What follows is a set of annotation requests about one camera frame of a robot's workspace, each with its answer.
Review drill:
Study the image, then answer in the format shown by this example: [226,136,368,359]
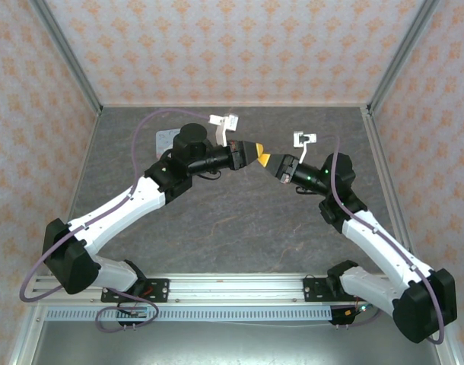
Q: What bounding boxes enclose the cartoon print tin box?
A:
[154,129,182,160]

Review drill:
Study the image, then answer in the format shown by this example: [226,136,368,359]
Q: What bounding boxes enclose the grey metal sheet panel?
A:
[30,321,444,365]

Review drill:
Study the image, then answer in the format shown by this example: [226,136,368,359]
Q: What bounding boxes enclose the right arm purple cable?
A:
[313,135,446,345]

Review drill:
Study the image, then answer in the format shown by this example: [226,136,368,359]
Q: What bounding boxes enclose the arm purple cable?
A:
[18,108,212,334]
[313,135,446,345]

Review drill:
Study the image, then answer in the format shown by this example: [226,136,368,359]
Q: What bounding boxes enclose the aluminium table back rail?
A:
[100,101,370,109]

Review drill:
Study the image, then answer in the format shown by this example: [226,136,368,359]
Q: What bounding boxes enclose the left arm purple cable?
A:
[18,108,212,334]

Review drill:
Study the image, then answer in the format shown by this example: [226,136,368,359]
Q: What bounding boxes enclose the aluminium table side rail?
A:
[362,105,461,365]

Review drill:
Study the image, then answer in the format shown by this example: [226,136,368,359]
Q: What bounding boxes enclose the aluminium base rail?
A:
[28,274,399,305]

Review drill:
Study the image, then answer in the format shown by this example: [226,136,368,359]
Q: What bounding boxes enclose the grey slotted cable duct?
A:
[45,306,334,322]

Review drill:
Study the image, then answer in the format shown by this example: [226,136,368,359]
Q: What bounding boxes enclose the aluminium frame post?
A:
[28,0,103,117]
[367,0,441,115]

